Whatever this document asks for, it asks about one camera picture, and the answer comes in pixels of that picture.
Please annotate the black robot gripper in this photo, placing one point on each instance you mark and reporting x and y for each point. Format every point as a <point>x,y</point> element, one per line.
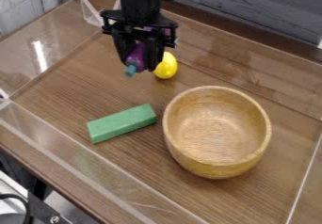
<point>138,22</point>

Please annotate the purple toy eggplant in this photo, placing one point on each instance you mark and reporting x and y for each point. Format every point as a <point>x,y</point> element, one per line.
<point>136,61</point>

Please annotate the brown wooden bowl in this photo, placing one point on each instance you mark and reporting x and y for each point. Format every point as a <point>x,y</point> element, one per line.
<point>217,131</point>

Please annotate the yellow toy lemon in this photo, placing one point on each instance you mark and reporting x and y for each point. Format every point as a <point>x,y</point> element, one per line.
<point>169,66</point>

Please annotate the green rectangular block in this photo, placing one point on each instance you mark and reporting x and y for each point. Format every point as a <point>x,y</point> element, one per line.
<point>121,123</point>

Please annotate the clear acrylic tray wall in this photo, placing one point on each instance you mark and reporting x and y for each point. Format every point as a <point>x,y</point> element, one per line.
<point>64,79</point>

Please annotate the black metal bracket with bolt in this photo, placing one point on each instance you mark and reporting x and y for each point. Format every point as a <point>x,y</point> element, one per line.
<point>44,214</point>

